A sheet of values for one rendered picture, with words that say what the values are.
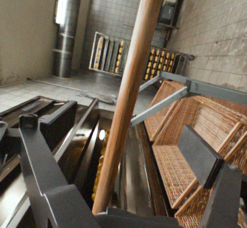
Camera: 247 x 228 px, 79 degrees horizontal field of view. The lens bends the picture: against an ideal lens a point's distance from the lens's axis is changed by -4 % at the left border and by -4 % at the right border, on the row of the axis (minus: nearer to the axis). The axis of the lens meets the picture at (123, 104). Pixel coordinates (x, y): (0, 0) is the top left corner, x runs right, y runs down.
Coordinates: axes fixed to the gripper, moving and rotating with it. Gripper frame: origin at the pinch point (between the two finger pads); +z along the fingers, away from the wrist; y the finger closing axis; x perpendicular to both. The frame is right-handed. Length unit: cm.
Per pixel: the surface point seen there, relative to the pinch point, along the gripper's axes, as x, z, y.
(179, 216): -50, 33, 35
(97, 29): 86, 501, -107
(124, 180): -17.3, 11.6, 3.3
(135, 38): 10.3, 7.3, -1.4
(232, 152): -15, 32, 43
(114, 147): -6.9, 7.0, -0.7
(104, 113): -55, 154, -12
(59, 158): -39, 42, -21
